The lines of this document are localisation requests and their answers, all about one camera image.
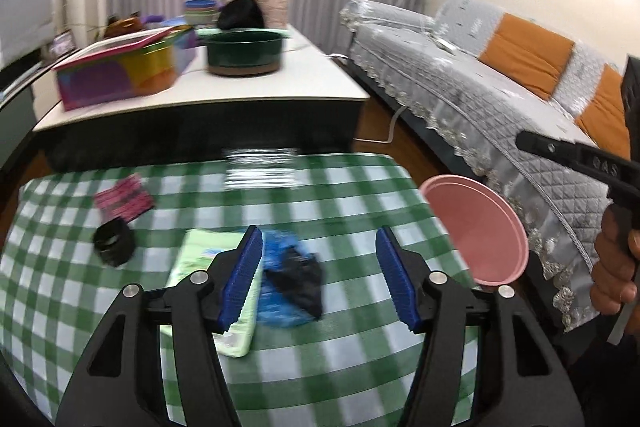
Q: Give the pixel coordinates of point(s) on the purple plastic item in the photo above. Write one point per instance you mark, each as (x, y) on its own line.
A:
(154, 18)

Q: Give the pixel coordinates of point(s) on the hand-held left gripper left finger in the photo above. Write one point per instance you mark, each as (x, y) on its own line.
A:
(242, 277)

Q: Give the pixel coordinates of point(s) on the stack of coloured bowls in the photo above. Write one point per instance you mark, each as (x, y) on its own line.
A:
(201, 13)

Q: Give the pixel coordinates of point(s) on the pink plastic basin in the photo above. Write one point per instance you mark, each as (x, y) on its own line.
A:
(475, 227)

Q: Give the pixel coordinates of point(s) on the person's right hand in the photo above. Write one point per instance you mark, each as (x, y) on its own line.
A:
(612, 267)

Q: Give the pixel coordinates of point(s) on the multicoloured storage box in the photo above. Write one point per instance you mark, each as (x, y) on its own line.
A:
(100, 82)

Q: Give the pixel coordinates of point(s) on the white-topped coffee table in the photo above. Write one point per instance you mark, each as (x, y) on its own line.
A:
(280, 82)

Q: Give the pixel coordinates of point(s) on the small photo frame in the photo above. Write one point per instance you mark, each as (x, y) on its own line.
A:
(62, 43)

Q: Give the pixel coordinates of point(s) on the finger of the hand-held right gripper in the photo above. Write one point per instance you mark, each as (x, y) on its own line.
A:
(550, 148)
(632, 102)

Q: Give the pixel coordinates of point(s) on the green checked tablecloth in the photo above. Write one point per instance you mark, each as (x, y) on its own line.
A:
(350, 217)

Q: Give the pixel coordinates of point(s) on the orange cushion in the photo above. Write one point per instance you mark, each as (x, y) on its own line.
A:
(600, 112)
(525, 54)

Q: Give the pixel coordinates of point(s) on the white power adapter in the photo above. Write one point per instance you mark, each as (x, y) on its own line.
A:
(445, 45)

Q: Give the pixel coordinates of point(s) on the grey television dust cover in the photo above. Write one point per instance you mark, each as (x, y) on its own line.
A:
(25, 12)

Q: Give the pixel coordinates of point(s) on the light green paper packet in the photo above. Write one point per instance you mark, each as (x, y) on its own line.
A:
(200, 257)

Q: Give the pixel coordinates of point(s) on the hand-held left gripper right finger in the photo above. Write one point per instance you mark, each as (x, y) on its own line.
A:
(397, 282)

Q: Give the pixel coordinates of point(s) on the brown figurine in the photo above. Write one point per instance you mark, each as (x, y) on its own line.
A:
(122, 26)

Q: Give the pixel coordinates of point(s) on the black hat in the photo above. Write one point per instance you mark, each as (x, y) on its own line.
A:
(240, 14)

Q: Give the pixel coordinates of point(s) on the pink quilted basket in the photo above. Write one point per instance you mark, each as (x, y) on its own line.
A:
(275, 2)

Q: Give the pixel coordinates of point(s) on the dark television cabinet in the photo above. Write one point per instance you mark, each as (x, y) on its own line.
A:
(15, 117)

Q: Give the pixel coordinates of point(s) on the dark green round basin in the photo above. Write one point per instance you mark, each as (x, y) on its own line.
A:
(245, 52)

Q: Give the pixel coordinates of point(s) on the blue and black cloth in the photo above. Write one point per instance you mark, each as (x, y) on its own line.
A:
(280, 252)

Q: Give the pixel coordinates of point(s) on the grey quilted sofa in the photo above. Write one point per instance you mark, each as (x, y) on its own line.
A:
(475, 97)

